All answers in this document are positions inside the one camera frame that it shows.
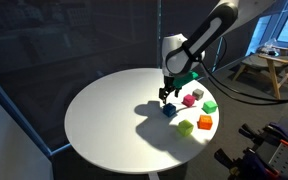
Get wooden armchair grey seat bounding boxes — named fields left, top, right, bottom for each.
left=232, top=46, right=288, bottom=100

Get green cube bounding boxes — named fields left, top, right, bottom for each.
left=202, top=100, right=219, bottom=115

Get blue window corner post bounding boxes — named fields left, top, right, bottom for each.
left=0, top=66, right=73, bottom=158

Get pink cube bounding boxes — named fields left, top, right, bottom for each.
left=182, top=94, right=197, bottom=108

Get yellow cube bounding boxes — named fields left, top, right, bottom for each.
left=177, top=119, right=195, bottom=138

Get grey cube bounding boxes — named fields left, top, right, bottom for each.
left=191, top=88, right=205, bottom=101

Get blue cube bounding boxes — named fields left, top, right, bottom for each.
left=162, top=102, right=177, bottom=118

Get clear plastic bag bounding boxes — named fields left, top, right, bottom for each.
left=259, top=38, right=281, bottom=57

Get black orange clamps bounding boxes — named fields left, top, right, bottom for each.
left=213, top=147, right=282, bottom=180

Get purple black spring clamp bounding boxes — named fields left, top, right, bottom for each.
left=238, top=122, right=288, bottom=149

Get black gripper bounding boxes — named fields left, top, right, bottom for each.
left=158, top=75, right=182, bottom=105

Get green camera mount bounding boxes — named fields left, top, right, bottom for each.
left=173, top=70, right=200, bottom=89

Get window frame post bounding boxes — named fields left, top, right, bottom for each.
left=211, top=33, right=227, bottom=74
left=155, top=0, right=162, bottom=70

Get orange cube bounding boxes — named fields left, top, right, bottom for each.
left=197, top=114, right=214, bottom=131

